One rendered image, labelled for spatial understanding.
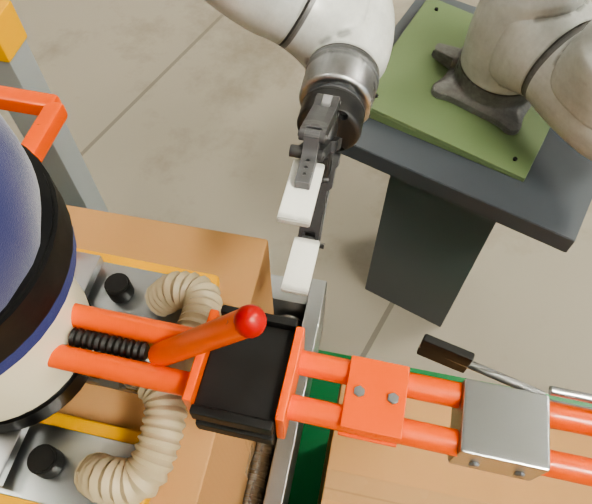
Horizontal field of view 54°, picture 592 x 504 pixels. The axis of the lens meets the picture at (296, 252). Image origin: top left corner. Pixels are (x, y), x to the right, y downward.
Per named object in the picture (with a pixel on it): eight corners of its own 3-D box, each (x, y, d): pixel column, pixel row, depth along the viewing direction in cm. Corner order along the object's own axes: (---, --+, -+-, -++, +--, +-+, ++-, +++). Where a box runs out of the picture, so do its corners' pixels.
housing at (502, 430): (446, 467, 49) (459, 455, 45) (452, 390, 52) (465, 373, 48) (531, 486, 48) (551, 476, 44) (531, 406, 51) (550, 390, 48)
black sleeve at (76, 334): (72, 349, 52) (66, 342, 51) (80, 331, 53) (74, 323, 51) (145, 365, 51) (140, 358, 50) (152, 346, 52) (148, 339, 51)
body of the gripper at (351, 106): (369, 84, 64) (355, 147, 59) (362, 137, 71) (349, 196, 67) (303, 74, 65) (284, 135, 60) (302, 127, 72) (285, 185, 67)
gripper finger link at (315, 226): (306, 147, 65) (307, 147, 67) (290, 243, 67) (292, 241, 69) (340, 153, 65) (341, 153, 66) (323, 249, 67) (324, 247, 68)
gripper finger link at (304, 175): (320, 149, 55) (322, 127, 53) (309, 190, 53) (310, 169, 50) (305, 146, 56) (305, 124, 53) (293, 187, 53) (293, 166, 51)
